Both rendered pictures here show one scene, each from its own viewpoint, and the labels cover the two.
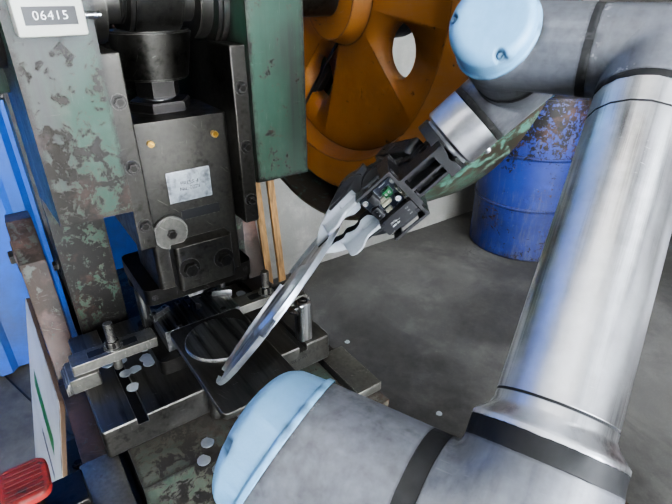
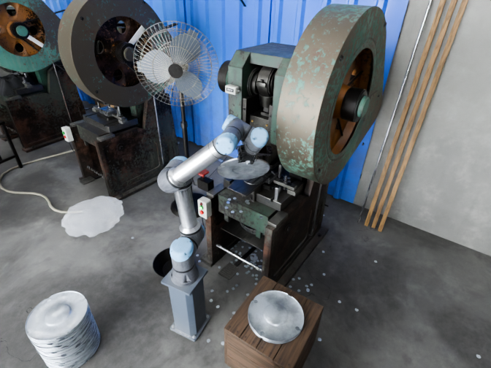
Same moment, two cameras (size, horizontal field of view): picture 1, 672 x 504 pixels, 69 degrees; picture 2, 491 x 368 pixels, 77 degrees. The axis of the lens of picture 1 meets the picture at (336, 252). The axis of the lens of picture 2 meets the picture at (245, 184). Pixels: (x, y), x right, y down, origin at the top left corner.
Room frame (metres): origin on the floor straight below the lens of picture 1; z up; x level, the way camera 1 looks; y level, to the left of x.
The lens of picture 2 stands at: (0.13, -1.30, 1.81)
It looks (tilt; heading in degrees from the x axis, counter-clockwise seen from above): 33 degrees down; 71
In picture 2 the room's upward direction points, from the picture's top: 2 degrees clockwise
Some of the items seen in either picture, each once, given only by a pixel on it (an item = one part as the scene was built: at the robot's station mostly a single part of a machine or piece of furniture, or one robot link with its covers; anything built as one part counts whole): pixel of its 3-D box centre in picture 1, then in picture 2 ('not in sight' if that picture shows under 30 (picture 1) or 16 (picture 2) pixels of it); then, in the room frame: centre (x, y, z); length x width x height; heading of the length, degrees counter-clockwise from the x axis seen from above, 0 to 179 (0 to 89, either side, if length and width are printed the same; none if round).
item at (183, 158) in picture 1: (182, 192); (263, 136); (0.78, 0.26, 1.04); 0.17 x 0.15 x 0.30; 35
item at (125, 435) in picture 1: (201, 348); (263, 184); (0.81, 0.28, 0.68); 0.45 x 0.30 x 0.06; 125
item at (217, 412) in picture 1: (235, 380); (248, 190); (0.67, 0.18, 0.72); 0.25 x 0.14 x 0.14; 35
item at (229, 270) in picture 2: not in sight; (248, 253); (0.70, 0.21, 0.14); 0.59 x 0.10 x 0.05; 35
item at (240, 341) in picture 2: not in sight; (272, 335); (0.61, -0.46, 0.18); 0.40 x 0.38 x 0.35; 39
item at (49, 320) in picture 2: not in sight; (57, 314); (-0.47, -0.07, 0.31); 0.29 x 0.29 x 0.01
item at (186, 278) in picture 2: not in sight; (184, 269); (0.20, -0.13, 0.50); 0.15 x 0.15 x 0.10
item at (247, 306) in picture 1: (269, 290); (286, 182); (0.91, 0.15, 0.76); 0.17 x 0.06 x 0.10; 125
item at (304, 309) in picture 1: (303, 318); (276, 193); (0.81, 0.07, 0.75); 0.03 x 0.03 x 0.10; 35
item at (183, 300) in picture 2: not in sight; (188, 301); (0.20, -0.13, 0.23); 0.19 x 0.19 x 0.45; 46
